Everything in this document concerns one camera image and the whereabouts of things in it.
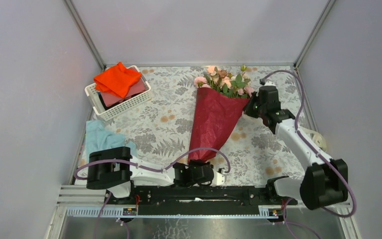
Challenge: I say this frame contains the pink fake flower bunch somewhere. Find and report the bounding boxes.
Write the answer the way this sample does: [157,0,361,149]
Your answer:
[237,85,254,98]

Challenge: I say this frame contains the dark red wrapping paper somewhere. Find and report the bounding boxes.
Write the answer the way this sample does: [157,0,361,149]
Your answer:
[188,88,249,161]

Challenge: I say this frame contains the dried brown fake flower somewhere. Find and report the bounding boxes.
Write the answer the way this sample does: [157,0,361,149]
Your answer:
[217,70,232,92]

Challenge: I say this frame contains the cream ribbon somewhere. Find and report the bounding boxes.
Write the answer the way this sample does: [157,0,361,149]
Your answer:
[301,127,327,152]

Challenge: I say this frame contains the peach fake flower stem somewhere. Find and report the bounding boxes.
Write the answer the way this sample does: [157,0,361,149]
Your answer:
[204,66,220,90]

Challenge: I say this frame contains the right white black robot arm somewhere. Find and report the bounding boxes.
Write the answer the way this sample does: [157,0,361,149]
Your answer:
[244,86,349,210]

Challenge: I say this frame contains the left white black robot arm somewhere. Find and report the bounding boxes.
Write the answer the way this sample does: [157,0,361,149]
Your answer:
[86,146,225,205]

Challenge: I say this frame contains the light blue cloth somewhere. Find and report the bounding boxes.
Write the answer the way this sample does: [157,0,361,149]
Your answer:
[85,120,137,160]

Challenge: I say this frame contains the orange folded cloth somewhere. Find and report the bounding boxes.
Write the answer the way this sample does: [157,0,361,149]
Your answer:
[94,62,142,98]

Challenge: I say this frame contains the white plastic basket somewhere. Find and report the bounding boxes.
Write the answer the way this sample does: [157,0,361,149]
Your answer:
[84,75,152,121]

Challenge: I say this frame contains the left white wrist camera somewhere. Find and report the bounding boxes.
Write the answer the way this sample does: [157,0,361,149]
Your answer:
[211,172,226,186]

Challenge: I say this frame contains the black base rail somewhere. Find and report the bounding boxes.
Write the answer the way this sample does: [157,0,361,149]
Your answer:
[108,186,287,216]

